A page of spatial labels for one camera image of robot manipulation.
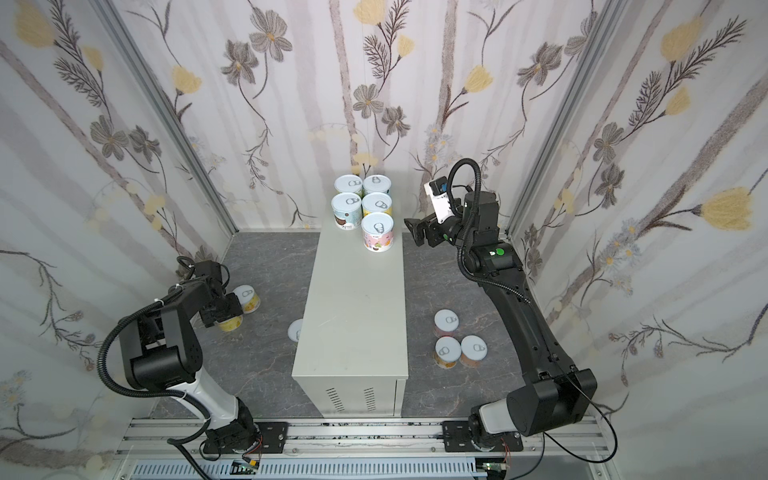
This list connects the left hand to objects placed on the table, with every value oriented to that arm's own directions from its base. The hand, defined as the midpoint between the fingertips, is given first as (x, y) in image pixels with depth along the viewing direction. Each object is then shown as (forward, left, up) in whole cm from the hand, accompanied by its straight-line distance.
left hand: (224, 305), depth 93 cm
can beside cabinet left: (-9, -24, +1) cm, 26 cm away
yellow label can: (-6, -3, -2) cm, 7 cm away
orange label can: (-17, -69, +2) cm, 71 cm away
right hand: (+5, -60, +38) cm, 71 cm away
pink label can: (-8, -69, +2) cm, 70 cm away
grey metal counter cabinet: (-28, -44, +31) cm, 60 cm away
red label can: (-17, -76, +3) cm, 78 cm away
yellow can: (+3, -7, 0) cm, 7 cm away
